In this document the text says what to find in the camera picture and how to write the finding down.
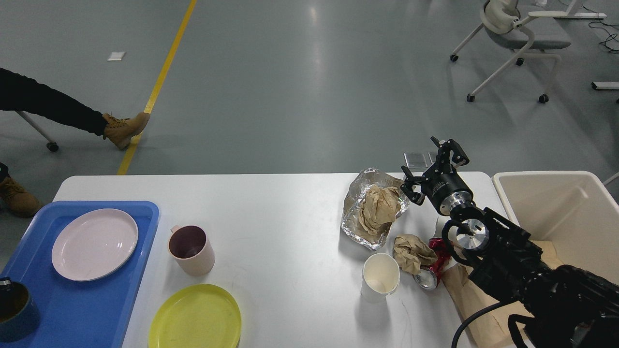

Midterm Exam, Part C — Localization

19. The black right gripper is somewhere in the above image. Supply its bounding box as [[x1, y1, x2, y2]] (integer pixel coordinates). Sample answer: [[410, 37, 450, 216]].
[[400, 136, 475, 216]]

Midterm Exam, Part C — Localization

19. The pink mug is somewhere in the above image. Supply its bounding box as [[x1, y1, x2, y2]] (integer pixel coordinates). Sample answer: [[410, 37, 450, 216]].
[[168, 225, 215, 276]]

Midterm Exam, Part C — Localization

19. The dark green mug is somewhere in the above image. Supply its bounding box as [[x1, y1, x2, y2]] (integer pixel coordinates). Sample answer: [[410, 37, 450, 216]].
[[0, 277, 40, 342]]

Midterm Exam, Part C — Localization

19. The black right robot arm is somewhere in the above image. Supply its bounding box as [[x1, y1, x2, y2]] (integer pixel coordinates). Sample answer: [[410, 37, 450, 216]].
[[400, 137, 619, 348]]

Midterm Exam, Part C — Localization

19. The metal floor socket plate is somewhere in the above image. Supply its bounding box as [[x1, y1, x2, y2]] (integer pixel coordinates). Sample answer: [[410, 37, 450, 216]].
[[404, 152, 431, 168]]

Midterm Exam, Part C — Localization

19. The crumpled brown paper on foil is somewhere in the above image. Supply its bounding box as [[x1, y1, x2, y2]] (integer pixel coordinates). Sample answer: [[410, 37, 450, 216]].
[[358, 184, 401, 235]]

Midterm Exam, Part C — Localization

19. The crumpled aluminium foil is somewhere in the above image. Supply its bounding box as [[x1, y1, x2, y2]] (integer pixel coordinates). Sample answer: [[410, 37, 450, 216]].
[[340, 168, 410, 251]]

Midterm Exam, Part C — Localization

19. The crumpled brown paper ball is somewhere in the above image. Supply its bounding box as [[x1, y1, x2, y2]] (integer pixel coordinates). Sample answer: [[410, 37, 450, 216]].
[[393, 234, 438, 276]]

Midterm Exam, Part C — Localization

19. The crushed red soda can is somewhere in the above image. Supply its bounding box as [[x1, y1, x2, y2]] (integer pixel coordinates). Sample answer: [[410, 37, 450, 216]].
[[413, 237, 451, 290]]

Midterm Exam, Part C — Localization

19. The white paper cup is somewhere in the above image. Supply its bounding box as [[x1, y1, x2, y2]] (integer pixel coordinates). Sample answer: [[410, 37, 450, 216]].
[[360, 253, 400, 303]]

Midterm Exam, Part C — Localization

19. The brown paper bag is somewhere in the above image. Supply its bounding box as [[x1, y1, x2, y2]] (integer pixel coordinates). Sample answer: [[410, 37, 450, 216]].
[[442, 241, 571, 348]]

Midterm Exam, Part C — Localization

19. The beige plastic bin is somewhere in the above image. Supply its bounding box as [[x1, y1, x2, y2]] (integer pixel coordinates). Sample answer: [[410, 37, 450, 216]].
[[492, 171, 619, 283]]

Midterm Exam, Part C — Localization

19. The white grey office chair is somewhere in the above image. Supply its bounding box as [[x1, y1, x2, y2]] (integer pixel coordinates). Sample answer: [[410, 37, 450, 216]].
[[450, 0, 571, 103]]

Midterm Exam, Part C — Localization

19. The white desk leg base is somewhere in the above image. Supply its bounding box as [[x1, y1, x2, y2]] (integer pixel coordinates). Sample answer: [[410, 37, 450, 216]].
[[591, 81, 619, 90]]

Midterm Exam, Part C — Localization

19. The yellow plate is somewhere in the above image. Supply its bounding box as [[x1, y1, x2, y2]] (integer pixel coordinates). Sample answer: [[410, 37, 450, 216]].
[[147, 284, 242, 348]]

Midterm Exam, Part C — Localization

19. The tan boot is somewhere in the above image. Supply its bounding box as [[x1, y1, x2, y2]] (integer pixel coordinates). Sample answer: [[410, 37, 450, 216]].
[[0, 177, 43, 218], [102, 112, 151, 150]]

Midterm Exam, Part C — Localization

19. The pink plate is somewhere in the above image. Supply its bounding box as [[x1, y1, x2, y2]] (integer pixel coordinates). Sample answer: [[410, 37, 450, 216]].
[[51, 208, 139, 282]]

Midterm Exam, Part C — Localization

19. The blue plastic tray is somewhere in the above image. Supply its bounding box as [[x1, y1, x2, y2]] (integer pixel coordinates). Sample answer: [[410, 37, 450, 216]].
[[1, 201, 159, 348]]

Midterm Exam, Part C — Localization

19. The chair leg with caster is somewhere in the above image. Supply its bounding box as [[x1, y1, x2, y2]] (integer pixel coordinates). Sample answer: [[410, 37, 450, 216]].
[[16, 111, 59, 152]]

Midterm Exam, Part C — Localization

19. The seated person in black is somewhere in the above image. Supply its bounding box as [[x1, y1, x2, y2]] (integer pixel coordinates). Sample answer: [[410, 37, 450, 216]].
[[0, 68, 108, 184]]

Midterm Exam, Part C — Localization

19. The black cable on floor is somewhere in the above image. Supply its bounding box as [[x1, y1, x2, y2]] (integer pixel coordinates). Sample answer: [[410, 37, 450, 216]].
[[583, 5, 619, 54]]

